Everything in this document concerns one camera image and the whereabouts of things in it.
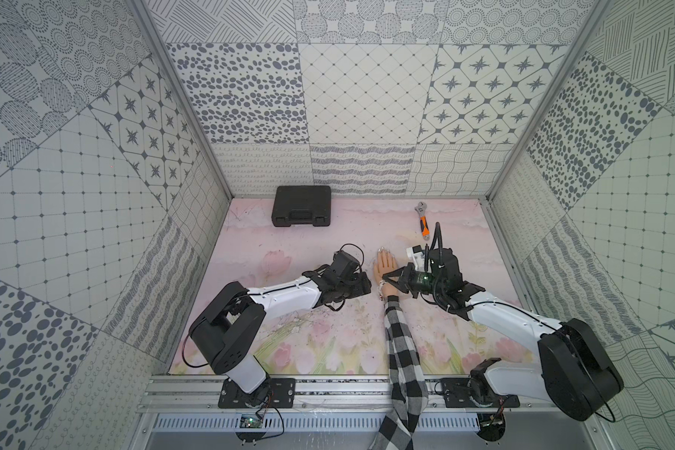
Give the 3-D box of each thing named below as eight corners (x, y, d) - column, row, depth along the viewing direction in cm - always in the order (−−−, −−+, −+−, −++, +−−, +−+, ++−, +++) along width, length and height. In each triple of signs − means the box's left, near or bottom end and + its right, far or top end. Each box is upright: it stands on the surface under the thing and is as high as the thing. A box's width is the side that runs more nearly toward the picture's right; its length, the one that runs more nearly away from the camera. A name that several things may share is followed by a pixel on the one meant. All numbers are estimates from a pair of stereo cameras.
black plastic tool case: (272, 227, 113) (270, 219, 108) (280, 193, 126) (278, 184, 121) (330, 228, 113) (329, 219, 108) (331, 193, 126) (331, 184, 121)
